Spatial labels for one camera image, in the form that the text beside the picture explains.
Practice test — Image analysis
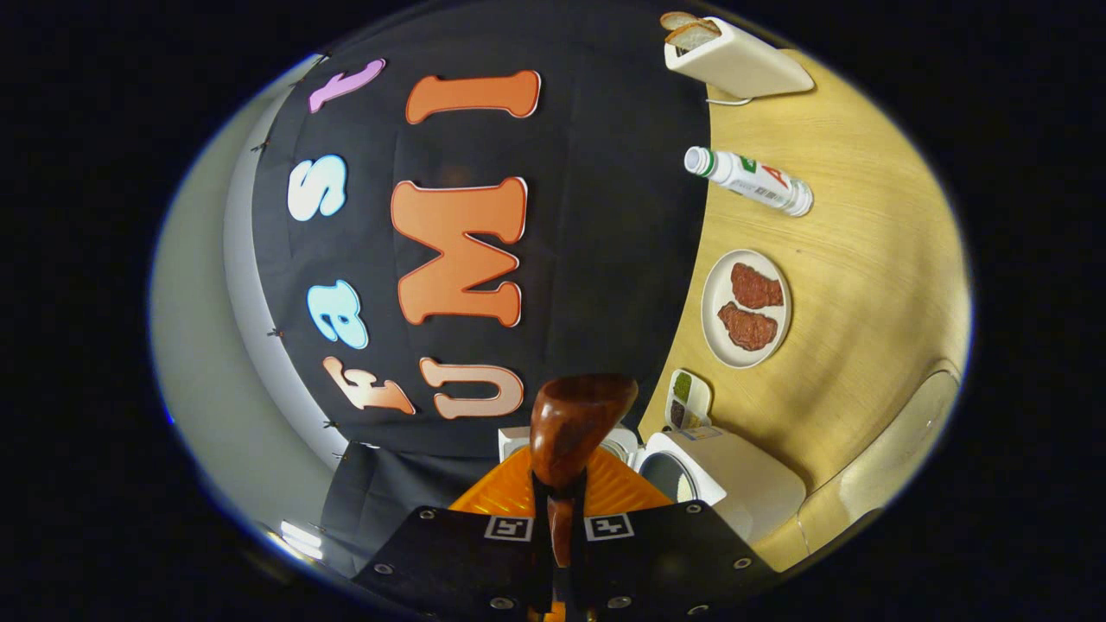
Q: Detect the white bottle green label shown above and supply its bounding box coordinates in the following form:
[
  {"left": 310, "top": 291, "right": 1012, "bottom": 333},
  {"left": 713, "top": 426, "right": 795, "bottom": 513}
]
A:
[{"left": 683, "top": 146, "right": 814, "bottom": 218}]

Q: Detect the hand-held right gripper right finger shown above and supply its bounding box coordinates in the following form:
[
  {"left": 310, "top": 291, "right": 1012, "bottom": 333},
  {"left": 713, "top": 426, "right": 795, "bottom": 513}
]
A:
[{"left": 566, "top": 445, "right": 780, "bottom": 621}]

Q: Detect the red meat piece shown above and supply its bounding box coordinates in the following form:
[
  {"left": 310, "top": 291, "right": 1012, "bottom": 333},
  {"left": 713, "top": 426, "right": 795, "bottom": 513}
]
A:
[
  {"left": 731, "top": 263, "right": 785, "bottom": 310},
  {"left": 717, "top": 301, "right": 779, "bottom": 352}
]

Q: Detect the brown wooden spoon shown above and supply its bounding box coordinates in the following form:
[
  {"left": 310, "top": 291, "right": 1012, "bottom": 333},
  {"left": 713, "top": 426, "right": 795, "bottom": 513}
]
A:
[{"left": 529, "top": 373, "right": 640, "bottom": 571}]

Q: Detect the black backdrop cloth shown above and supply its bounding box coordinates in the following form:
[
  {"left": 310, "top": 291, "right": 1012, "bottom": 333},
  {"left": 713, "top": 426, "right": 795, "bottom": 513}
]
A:
[{"left": 223, "top": 0, "right": 714, "bottom": 575}]

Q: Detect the cream toaster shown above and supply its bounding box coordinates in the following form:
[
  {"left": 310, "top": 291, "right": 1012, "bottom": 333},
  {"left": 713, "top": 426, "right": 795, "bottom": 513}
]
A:
[{"left": 663, "top": 16, "right": 816, "bottom": 100}]

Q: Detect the white round plate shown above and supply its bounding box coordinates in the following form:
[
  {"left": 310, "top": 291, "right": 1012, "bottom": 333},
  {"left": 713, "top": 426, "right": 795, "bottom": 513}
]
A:
[{"left": 700, "top": 249, "right": 793, "bottom": 370}]

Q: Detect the white rice cooker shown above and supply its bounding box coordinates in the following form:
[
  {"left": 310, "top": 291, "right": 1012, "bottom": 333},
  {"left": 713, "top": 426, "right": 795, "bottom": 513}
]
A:
[{"left": 497, "top": 422, "right": 809, "bottom": 545}]

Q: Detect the white divided condiment dish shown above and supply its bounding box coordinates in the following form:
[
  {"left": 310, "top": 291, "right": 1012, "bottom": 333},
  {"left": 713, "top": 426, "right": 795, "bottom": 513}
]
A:
[{"left": 664, "top": 368, "right": 714, "bottom": 431}]

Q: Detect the clear plastic container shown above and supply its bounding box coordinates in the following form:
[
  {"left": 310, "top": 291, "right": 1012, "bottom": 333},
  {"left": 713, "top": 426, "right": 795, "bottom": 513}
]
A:
[{"left": 795, "top": 361, "right": 962, "bottom": 573}]

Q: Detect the ceiling light panel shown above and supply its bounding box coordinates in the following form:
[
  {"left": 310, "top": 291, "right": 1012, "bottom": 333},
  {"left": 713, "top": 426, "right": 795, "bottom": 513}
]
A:
[{"left": 278, "top": 517, "right": 327, "bottom": 562}]

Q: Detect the row of cloth clips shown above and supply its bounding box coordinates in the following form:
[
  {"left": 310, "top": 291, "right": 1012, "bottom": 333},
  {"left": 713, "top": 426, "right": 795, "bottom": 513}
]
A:
[{"left": 249, "top": 52, "right": 364, "bottom": 463}]

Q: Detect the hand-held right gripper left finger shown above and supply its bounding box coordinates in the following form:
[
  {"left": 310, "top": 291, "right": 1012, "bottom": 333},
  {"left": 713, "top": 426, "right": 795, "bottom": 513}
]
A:
[{"left": 353, "top": 445, "right": 554, "bottom": 621}]

